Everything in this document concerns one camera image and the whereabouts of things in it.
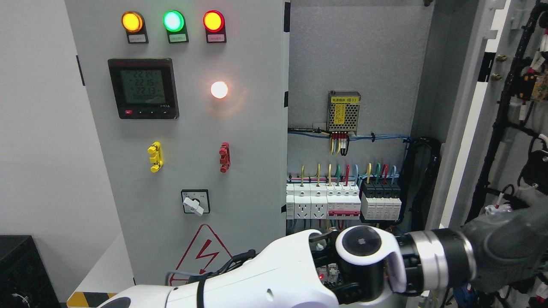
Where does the red white three-pole breaker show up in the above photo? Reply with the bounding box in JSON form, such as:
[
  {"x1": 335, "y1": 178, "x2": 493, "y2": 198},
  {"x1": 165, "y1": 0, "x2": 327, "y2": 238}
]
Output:
[{"x1": 327, "y1": 184, "x2": 361, "y2": 220}]

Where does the white glowing lamp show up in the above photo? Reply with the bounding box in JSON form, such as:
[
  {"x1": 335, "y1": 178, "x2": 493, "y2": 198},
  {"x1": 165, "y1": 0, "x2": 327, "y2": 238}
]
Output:
[{"x1": 211, "y1": 81, "x2": 229, "y2": 99}]

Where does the black surge protector block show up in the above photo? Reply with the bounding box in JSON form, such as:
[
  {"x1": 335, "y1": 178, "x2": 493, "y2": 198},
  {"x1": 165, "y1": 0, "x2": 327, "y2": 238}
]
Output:
[{"x1": 360, "y1": 181, "x2": 403, "y2": 225}]

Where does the black digital power meter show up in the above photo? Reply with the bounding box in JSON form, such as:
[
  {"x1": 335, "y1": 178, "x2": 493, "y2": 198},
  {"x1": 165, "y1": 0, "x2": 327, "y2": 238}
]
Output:
[{"x1": 108, "y1": 58, "x2": 179, "y2": 119}]

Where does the metal mesh power supply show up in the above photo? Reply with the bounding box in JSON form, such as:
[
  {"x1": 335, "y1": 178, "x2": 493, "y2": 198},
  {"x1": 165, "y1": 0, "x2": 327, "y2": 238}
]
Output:
[{"x1": 327, "y1": 90, "x2": 361, "y2": 135}]

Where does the white rotary selector switch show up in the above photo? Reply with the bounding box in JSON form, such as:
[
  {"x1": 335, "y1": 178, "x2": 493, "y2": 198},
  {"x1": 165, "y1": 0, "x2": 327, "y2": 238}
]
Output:
[{"x1": 181, "y1": 189, "x2": 211, "y2": 216}]

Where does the black corrugated cable loom right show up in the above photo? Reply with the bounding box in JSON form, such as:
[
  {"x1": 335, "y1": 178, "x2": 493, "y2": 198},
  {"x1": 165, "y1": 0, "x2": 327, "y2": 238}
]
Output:
[{"x1": 396, "y1": 136, "x2": 442, "y2": 231}]

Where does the yellow terminal post block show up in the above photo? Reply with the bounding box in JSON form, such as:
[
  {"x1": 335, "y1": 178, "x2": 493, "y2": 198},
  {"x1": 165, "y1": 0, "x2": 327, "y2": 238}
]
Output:
[{"x1": 147, "y1": 142, "x2": 164, "y2": 173}]

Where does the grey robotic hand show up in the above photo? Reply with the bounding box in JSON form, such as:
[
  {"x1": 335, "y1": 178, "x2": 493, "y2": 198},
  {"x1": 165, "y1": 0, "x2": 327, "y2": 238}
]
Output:
[{"x1": 462, "y1": 196, "x2": 548, "y2": 293}]

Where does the grey cabinet door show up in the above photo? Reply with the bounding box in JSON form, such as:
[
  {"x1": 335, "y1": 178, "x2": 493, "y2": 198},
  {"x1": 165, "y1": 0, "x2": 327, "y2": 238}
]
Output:
[
  {"x1": 441, "y1": 0, "x2": 547, "y2": 228},
  {"x1": 66, "y1": 0, "x2": 290, "y2": 285}
]

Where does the red indicator lamp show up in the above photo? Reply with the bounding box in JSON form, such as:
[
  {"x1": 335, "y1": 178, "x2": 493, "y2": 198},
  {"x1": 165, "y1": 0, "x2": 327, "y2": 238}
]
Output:
[{"x1": 203, "y1": 10, "x2": 227, "y2": 43}]

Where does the yellow indicator lamp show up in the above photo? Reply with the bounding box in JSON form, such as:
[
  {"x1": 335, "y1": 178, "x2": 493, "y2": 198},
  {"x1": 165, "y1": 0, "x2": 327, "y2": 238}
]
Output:
[{"x1": 121, "y1": 11, "x2": 149, "y2": 44}]

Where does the green indicator lamp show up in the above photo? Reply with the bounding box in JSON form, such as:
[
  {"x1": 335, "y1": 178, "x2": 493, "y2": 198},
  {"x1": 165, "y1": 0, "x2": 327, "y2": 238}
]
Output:
[{"x1": 162, "y1": 10, "x2": 189, "y2": 44}]

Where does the red electric hazard sticker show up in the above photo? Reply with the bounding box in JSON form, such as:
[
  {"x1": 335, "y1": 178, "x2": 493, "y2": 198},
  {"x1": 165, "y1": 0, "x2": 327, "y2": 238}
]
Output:
[{"x1": 176, "y1": 224, "x2": 232, "y2": 275}]

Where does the red terminal post block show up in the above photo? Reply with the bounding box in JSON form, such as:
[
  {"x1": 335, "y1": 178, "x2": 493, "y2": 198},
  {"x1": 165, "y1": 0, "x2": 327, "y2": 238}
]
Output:
[{"x1": 219, "y1": 142, "x2": 231, "y2": 173}]

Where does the white socket module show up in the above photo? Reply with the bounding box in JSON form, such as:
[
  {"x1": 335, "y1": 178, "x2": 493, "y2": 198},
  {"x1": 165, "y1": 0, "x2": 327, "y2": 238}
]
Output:
[{"x1": 293, "y1": 183, "x2": 328, "y2": 219}]

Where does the black box at left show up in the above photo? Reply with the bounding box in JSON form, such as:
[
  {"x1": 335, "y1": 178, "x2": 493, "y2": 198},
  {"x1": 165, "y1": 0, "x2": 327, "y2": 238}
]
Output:
[{"x1": 0, "y1": 235, "x2": 60, "y2": 308}]

